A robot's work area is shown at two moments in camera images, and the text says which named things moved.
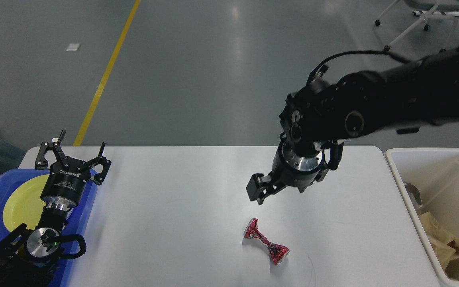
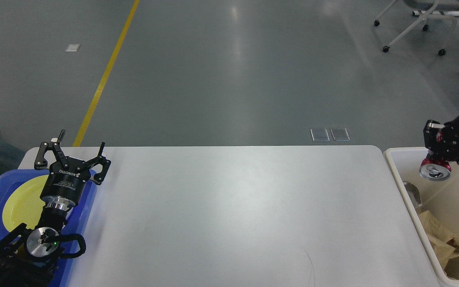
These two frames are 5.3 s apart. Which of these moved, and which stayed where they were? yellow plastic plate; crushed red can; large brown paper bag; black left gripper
Moved: crushed red can
Stayed: yellow plastic plate; large brown paper bag; black left gripper
